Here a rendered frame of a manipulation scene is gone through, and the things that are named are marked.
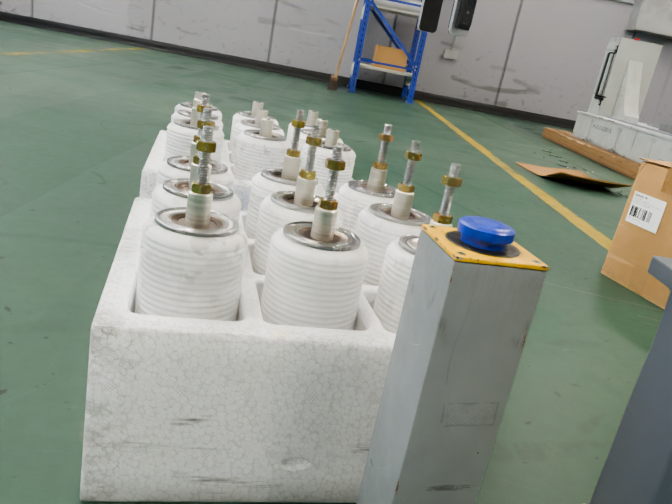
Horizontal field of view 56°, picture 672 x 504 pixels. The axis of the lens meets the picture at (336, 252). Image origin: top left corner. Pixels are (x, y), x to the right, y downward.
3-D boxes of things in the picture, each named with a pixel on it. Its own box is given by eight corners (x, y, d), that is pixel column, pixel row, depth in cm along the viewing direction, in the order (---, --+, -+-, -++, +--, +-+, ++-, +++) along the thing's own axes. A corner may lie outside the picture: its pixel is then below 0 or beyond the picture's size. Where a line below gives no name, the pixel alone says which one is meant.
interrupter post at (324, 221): (306, 235, 62) (312, 202, 61) (330, 237, 62) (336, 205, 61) (311, 243, 59) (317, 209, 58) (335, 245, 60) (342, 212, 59)
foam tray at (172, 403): (376, 332, 102) (400, 228, 97) (472, 504, 66) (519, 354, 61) (125, 314, 92) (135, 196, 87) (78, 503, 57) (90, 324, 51)
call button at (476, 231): (493, 243, 47) (501, 218, 47) (518, 263, 44) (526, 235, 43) (444, 238, 46) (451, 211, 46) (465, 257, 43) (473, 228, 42)
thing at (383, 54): (402, 71, 627) (406, 50, 620) (404, 72, 603) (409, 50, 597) (371, 65, 625) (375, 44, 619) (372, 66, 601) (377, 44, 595)
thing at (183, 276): (132, 365, 67) (147, 202, 61) (224, 371, 69) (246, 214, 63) (120, 419, 58) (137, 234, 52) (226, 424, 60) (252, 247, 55)
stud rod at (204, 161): (193, 206, 58) (202, 124, 55) (204, 208, 58) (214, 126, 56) (193, 209, 57) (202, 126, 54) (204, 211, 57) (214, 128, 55)
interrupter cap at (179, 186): (210, 183, 74) (211, 177, 73) (246, 202, 69) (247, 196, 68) (150, 184, 69) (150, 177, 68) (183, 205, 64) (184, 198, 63)
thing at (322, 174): (333, 235, 124) (350, 145, 119) (342, 252, 115) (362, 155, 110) (285, 229, 122) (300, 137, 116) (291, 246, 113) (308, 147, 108)
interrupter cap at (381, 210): (414, 232, 70) (415, 226, 70) (356, 212, 73) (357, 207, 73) (440, 222, 76) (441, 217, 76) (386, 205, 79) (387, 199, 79)
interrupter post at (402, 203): (403, 222, 73) (410, 195, 72) (385, 216, 74) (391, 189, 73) (412, 219, 75) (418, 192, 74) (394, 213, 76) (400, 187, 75)
